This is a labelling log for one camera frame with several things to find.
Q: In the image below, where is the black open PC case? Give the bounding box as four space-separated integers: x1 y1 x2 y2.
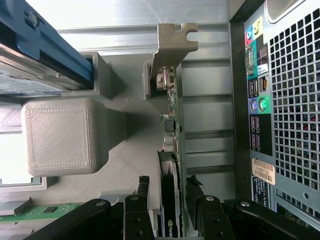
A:
228 0 320 240

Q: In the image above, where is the grey printed parts rack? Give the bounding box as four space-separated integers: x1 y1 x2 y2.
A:
0 51 186 240

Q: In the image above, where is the green loose RAM stick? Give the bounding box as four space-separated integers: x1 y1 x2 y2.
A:
0 202 84 223

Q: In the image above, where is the hard disk in blue caddy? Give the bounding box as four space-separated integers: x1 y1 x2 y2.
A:
0 0 95 97

